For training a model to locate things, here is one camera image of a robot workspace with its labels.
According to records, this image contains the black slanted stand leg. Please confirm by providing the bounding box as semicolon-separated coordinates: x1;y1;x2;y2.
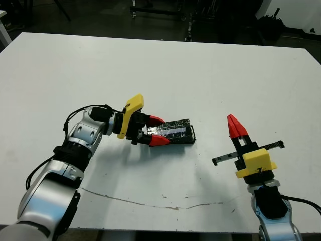
54;0;72;21

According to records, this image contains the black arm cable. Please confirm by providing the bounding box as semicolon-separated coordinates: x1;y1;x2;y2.
24;104;126;191
279;195;321;214

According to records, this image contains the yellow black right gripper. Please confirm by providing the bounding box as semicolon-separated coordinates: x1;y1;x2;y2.
211;114;286;186

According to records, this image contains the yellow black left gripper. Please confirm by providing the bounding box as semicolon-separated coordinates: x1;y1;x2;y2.
116;93;171;148

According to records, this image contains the black bag of stands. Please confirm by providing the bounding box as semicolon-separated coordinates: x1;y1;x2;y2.
258;8;286;41

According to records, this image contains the black wheeled metal post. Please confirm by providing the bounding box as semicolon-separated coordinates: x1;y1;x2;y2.
184;12;194;42

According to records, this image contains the black box lid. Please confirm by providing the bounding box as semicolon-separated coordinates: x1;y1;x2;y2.
146;117;193;144

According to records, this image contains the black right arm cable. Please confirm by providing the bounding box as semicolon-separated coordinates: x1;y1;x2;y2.
279;195;321;214

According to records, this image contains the black box base white insert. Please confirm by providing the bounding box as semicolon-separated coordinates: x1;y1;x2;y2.
167;123;197;146

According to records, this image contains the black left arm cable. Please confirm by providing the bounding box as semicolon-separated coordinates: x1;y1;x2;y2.
24;104;126;191

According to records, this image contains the white side table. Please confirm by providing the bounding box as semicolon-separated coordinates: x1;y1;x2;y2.
0;10;13;52

